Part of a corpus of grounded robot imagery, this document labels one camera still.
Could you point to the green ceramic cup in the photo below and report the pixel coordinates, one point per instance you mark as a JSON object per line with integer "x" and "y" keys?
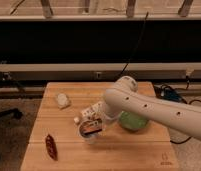
{"x": 132, "y": 121}

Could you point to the black office chair base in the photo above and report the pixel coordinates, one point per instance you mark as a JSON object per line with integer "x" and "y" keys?
{"x": 15, "y": 112}

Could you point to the white eraser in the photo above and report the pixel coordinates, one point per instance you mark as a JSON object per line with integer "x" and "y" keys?
{"x": 62, "y": 100}

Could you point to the blue power strip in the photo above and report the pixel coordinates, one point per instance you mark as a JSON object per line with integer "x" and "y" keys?
{"x": 170, "y": 95}

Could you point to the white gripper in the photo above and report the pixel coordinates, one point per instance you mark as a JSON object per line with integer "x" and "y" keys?
{"x": 90, "y": 121}

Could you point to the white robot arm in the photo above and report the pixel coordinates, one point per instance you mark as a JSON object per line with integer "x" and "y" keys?
{"x": 122, "y": 95}

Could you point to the dark red pepper-like object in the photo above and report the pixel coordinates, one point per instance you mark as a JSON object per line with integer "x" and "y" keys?
{"x": 51, "y": 147}

